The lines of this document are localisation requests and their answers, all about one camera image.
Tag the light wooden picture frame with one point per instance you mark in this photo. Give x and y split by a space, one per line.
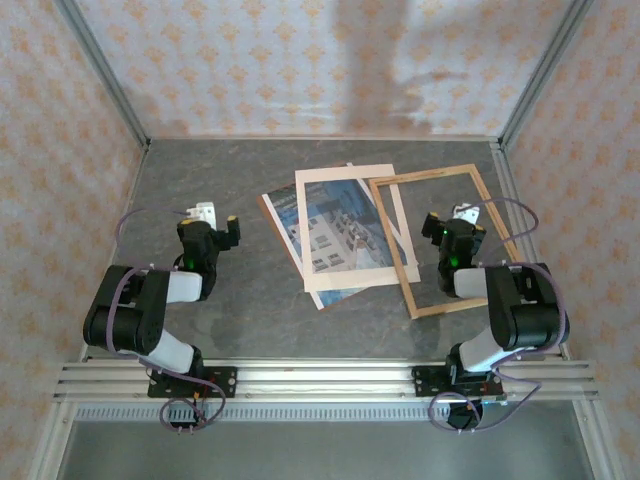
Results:
422 175

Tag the building photo print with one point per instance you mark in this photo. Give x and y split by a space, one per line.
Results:
340 225

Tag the white mat board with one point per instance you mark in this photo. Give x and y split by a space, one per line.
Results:
350 281

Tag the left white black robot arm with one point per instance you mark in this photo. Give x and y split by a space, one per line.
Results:
130 320

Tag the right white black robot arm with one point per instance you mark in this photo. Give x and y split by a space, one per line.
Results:
525 320

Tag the thin aluminium side strip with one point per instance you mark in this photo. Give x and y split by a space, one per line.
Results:
129 205

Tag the thin aluminium back bar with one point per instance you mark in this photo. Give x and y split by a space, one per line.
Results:
325 137

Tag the black connector box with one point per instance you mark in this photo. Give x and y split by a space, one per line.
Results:
462 417
182 419

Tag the aluminium lower leg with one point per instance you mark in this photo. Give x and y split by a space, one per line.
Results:
47 440
595 440

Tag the grey metal sheet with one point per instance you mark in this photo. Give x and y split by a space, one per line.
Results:
320 450

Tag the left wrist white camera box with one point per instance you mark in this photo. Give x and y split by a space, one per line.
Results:
205 212

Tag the wide aluminium side rail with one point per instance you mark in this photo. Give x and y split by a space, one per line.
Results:
508 175

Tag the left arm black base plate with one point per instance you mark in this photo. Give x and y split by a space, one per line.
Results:
225 382

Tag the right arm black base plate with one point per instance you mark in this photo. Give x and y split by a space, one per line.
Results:
425 382

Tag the aluminium corner post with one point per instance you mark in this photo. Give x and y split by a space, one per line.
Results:
106 75
542 75

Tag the aluminium slotted mounting rail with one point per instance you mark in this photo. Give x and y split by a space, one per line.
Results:
325 380

